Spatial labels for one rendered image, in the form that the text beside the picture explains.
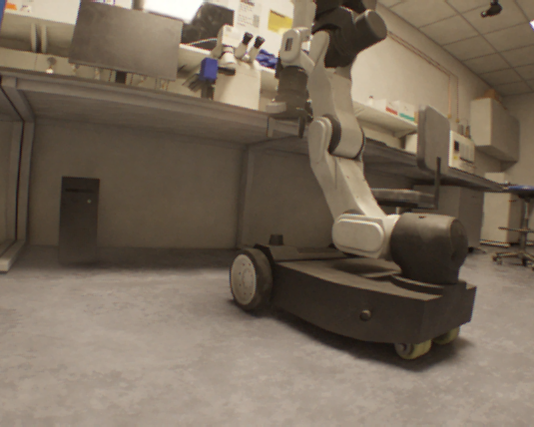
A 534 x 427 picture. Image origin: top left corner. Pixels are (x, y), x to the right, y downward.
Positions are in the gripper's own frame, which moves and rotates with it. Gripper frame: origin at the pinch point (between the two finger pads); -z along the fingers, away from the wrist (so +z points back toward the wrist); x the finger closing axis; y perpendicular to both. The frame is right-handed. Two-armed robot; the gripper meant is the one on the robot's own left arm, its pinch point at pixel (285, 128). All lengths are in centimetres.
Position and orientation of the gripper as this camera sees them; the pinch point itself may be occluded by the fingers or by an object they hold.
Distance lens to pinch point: 103.2
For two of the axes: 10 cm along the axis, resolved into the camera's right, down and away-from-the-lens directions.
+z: 1.7, -9.9, -0.3
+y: -5.6, -0.7, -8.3
